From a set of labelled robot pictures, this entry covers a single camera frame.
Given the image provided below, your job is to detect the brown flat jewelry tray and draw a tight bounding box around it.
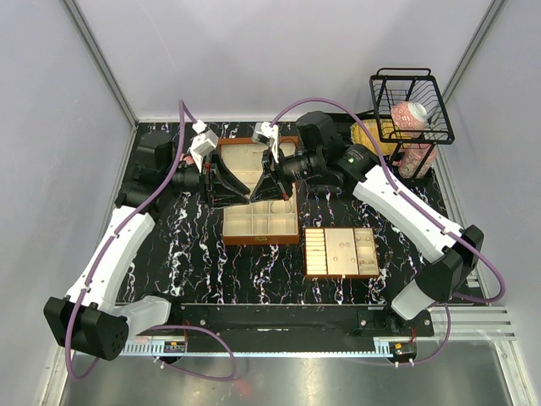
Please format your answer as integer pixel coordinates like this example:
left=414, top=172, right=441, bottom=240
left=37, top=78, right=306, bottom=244
left=303, top=228, right=380, bottom=279

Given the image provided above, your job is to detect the pink patterned bowl in rack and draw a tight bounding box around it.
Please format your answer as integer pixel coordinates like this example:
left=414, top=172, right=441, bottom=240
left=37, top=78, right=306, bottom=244
left=391, top=101, right=428, bottom=130

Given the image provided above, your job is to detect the red patterned bowl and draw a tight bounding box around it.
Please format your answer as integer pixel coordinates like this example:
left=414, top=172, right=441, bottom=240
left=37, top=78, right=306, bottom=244
left=182, top=156, right=194, bottom=166

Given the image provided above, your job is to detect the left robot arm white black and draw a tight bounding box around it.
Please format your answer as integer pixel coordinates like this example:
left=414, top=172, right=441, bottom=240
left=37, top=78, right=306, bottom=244
left=44, top=129, right=249, bottom=360

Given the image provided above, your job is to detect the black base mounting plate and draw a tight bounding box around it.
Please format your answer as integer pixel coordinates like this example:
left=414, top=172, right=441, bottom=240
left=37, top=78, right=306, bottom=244
left=167, top=304, right=434, bottom=354

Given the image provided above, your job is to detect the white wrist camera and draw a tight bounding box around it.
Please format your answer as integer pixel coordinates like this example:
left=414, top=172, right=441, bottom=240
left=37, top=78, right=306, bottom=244
left=189, top=120, right=219, bottom=169
left=251, top=122, right=279, bottom=162

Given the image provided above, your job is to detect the black wire dish rack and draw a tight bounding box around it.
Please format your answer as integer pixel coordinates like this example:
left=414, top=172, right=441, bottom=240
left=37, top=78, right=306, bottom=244
left=369, top=68, right=455, bottom=145

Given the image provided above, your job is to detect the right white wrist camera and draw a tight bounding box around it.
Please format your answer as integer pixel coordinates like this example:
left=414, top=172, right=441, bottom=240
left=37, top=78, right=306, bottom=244
left=251, top=122, right=279, bottom=162

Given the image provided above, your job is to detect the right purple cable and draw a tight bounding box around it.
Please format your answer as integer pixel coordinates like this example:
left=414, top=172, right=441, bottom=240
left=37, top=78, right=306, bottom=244
left=270, top=97, right=507, bottom=367

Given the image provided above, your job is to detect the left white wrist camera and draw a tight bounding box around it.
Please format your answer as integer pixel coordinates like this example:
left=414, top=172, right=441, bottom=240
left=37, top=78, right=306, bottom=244
left=189, top=120, right=219, bottom=169

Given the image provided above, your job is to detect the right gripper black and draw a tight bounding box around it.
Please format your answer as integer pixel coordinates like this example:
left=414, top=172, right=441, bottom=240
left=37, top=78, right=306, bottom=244
left=250, top=145, right=324, bottom=203

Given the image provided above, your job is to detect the brown open jewelry box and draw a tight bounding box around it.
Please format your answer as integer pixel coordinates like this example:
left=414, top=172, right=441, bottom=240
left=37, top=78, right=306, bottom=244
left=219, top=138, right=299, bottom=245

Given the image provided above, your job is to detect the pink patterned cup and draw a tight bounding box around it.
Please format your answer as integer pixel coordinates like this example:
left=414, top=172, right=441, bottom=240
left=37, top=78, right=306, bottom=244
left=398, top=144, right=438, bottom=178

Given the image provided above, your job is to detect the black flat drain tray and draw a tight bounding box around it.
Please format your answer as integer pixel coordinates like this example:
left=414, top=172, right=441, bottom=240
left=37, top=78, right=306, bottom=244
left=324, top=112, right=434, bottom=188

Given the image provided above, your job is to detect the yellow woven plate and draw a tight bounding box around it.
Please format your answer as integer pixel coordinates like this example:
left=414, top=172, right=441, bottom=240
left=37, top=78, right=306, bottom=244
left=349, top=118, right=412, bottom=149

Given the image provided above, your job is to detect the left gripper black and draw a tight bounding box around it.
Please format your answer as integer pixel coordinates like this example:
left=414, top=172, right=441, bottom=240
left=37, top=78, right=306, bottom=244
left=163, top=150, right=250, bottom=208

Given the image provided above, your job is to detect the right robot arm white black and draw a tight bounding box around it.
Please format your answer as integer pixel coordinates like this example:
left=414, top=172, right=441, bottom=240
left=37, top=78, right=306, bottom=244
left=250, top=111, right=484, bottom=336

